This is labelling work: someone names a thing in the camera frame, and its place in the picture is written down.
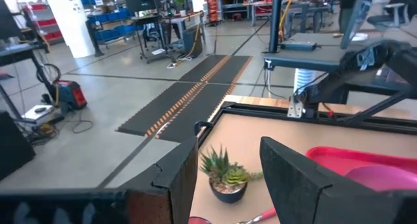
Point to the black orange-striped floor mat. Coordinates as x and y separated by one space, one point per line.
202 103
169 103

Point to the red plastic tray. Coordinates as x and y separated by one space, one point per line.
329 159

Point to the green potted room plant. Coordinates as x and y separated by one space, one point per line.
180 2

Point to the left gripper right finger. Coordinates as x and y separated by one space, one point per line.
299 194

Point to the orange parts shelf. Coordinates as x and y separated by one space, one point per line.
212 6

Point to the red bin shelf rack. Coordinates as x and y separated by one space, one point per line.
45 22

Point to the black rolling desk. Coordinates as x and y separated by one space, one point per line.
153 22

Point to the grey workbench table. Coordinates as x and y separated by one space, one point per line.
309 59

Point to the succulent in black pot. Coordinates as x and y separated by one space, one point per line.
228 194

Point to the black box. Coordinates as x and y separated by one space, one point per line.
14 146

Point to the white device on floor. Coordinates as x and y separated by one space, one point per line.
37 112

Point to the red and blue tool case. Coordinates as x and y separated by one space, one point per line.
73 93

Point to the pink round plate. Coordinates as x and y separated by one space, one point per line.
384 180

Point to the black table clamp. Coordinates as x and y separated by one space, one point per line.
202 125

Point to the blue bin shelf rack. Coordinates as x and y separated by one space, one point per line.
110 30

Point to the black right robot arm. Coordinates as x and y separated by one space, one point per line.
374 58

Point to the grey computer tower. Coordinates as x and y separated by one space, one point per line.
193 41

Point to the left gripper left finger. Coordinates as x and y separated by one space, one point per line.
169 191

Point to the black monitor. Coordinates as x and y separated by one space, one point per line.
140 1

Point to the white pillar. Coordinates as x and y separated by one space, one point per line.
75 22

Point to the black desk with monitor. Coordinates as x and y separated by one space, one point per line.
16 51

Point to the black office chair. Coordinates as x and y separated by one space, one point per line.
391 12

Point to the black aluminium table frame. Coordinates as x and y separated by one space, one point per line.
260 110

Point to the person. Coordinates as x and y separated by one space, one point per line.
348 9

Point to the black upright pole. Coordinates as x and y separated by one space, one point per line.
275 22

